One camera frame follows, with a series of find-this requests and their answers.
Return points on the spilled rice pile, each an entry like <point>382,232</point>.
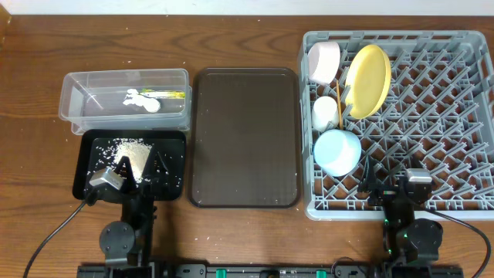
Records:
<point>107,152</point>

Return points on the wooden chopstick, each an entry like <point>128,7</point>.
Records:
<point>339,109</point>

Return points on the white bowl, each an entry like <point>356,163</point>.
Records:
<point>323,62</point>

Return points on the dark brown serving tray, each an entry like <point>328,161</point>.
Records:
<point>245,143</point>

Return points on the light blue bowl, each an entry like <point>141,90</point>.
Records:
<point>337,152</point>

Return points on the black tray bin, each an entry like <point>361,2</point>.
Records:
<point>81,183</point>

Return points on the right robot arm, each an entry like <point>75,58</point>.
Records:
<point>412,243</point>

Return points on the grey plastic dishwasher rack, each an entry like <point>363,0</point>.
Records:
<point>439,109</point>

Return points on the white paper cup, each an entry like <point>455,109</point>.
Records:
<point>325,114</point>

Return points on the yellow green snack wrapper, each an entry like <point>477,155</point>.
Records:
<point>162,94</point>

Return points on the yellow plate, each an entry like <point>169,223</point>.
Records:
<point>369,80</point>

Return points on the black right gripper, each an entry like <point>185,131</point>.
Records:
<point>384,193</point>

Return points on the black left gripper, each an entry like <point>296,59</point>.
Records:
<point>136,189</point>

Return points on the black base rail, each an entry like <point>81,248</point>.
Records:
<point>160,270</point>

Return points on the white tissue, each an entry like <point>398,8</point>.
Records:
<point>133,97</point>

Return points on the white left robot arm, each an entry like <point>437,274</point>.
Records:
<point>126,243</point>

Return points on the clear plastic bin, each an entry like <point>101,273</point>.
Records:
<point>94,100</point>

